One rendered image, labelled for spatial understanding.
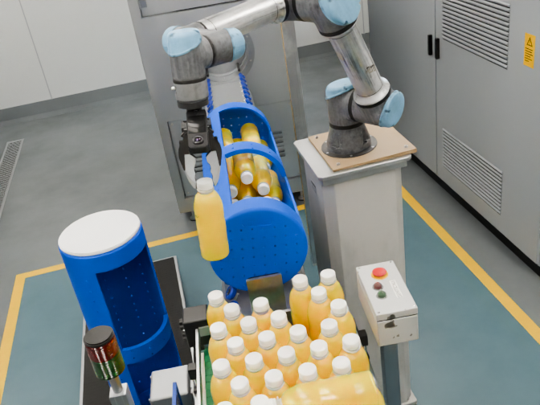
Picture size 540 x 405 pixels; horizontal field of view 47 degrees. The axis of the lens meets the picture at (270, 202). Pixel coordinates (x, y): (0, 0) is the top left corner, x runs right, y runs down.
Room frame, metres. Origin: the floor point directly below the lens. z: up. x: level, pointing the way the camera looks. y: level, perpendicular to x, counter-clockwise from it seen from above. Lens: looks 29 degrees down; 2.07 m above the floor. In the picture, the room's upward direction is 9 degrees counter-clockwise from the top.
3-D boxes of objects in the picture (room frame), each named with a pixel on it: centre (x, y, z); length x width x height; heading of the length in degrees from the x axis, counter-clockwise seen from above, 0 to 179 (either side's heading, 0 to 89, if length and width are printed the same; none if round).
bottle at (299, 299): (1.30, -0.04, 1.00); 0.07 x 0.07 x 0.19
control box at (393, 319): (1.23, -0.25, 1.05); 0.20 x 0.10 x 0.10; 3
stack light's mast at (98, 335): (1.02, 0.39, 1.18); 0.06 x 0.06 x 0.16
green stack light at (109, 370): (1.02, 0.39, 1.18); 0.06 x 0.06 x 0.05
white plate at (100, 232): (1.85, 0.59, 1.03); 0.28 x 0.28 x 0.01
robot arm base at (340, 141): (1.93, -0.30, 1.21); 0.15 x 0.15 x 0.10
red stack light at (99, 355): (1.02, 0.39, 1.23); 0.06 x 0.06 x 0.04
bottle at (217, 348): (1.16, 0.17, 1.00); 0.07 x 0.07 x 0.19
